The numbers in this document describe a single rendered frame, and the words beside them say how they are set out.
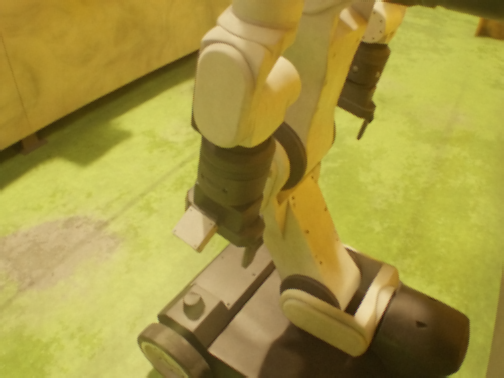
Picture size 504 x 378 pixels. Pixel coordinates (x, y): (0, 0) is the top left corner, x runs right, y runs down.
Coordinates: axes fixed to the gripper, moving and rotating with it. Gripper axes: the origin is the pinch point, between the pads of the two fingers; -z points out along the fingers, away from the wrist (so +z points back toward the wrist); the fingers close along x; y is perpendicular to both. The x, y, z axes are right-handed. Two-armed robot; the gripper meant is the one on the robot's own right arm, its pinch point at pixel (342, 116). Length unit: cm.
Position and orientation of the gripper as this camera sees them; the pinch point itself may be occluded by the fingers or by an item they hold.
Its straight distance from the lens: 91.2
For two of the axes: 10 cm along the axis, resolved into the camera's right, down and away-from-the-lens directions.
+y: -5.6, 5.1, -6.5
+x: -8.1, -5.1, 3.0
